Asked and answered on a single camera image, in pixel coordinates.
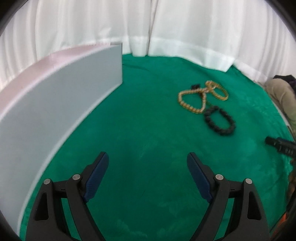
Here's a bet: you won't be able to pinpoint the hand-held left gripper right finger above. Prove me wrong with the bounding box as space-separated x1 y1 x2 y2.
187 152 271 241

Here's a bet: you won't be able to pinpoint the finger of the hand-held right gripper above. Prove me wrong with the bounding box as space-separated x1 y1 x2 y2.
265 136 281 149

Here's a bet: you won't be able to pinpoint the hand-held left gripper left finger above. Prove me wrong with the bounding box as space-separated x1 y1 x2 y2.
25 152 109 241

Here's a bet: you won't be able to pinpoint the black bead bracelet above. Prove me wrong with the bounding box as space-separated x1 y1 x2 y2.
204 105 236 137

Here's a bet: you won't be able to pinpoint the gold bangles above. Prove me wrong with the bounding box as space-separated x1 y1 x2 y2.
205 80 229 101

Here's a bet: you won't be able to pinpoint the gold chain necklace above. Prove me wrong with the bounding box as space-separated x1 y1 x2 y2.
178 87 208 115

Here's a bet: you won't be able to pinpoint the white cardboard box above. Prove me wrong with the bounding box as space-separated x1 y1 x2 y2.
0 42 122 234

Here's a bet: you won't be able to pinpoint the green velvet cloth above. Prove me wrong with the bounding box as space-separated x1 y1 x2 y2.
20 53 295 241

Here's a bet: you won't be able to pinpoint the purple and black cloth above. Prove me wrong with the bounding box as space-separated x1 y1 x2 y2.
274 75 296 87

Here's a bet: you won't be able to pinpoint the orange cloth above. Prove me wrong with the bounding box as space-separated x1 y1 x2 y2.
276 207 293 233

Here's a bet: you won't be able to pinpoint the white curtain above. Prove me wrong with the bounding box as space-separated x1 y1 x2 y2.
148 0 296 86
0 0 153 93

